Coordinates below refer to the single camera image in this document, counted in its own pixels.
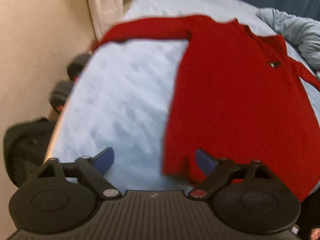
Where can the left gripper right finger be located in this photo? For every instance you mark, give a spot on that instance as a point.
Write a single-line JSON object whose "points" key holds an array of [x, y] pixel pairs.
{"points": [[219, 173]]}

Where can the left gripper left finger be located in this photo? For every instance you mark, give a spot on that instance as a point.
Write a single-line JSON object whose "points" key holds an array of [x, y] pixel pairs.
{"points": [[90, 171]]}

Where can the red knit sweater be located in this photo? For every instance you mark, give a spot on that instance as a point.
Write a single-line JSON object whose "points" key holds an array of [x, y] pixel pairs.
{"points": [[237, 95]]}

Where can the black bag on floor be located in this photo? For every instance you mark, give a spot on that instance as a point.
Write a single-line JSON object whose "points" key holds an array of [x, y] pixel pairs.
{"points": [[24, 148]]}

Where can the dark grey slipper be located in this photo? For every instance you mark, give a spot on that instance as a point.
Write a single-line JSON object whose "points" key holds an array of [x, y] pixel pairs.
{"points": [[59, 95], [76, 66]]}

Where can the grey-blue crumpled blanket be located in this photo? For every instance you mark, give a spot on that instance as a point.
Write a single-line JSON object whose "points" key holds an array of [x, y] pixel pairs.
{"points": [[300, 32]]}

